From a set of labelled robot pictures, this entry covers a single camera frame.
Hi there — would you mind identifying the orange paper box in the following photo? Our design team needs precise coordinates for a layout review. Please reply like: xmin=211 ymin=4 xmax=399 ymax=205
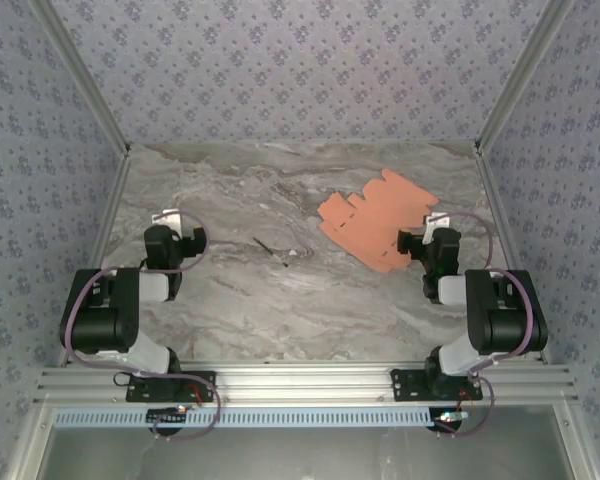
xmin=315 ymin=168 xmax=440 ymax=275

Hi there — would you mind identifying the thin black pen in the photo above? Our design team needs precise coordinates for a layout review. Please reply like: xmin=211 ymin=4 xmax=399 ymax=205
xmin=252 ymin=237 xmax=289 ymax=267

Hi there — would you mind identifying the black adapter board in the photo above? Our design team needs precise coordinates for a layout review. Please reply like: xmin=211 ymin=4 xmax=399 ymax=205
xmin=147 ymin=405 xmax=189 ymax=435
xmin=429 ymin=408 xmax=470 ymax=435

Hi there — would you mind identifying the aluminium cross beam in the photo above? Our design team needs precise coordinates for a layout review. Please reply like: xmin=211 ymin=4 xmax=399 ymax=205
xmin=33 ymin=363 xmax=579 ymax=405

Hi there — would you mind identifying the grey metal panel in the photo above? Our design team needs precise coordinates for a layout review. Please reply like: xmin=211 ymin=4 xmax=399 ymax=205
xmin=49 ymin=428 xmax=561 ymax=480

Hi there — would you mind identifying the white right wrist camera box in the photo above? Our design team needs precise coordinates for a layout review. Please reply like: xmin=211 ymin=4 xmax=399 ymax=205
xmin=427 ymin=212 xmax=452 ymax=236

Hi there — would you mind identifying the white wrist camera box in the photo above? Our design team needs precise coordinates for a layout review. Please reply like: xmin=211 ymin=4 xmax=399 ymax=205
xmin=427 ymin=212 xmax=452 ymax=236
xmin=152 ymin=209 xmax=182 ymax=232

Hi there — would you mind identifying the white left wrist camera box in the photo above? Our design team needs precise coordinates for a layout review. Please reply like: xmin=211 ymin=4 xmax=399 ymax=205
xmin=152 ymin=209 xmax=182 ymax=232

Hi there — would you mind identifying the aluminium table side rail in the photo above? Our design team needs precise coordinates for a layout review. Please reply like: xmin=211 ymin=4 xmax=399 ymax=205
xmin=474 ymin=144 xmax=551 ymax=365
xmin=57 ymin=149 xmax=131 ymax=366

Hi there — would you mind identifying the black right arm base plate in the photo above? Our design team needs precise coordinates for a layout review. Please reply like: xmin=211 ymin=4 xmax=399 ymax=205
xmin=390 ymin=368 xmax=484 ymax=403

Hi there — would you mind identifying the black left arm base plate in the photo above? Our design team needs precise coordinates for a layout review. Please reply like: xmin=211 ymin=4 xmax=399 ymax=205
xmin=125 ymin=369 xmax=217 ymax=404

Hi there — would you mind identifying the aluminium frame post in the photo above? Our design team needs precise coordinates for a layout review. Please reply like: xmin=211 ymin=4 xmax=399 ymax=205
xmin=29 ymin=0 xmax=131 ymax=156
xmin=474 ymin=0 xmax=579 ymax=154

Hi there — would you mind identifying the light blue slotted cable duct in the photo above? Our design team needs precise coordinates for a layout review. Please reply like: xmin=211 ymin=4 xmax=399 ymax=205
xmin=53 ymin=407 xmax=444 ymax=430

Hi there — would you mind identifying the aluminium lower frame rail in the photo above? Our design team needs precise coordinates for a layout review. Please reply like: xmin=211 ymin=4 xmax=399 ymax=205
xmin=554 ymin=403 xmax=599 ymax=480
xmin=7 ymin=403 xmax=56 ymax=480

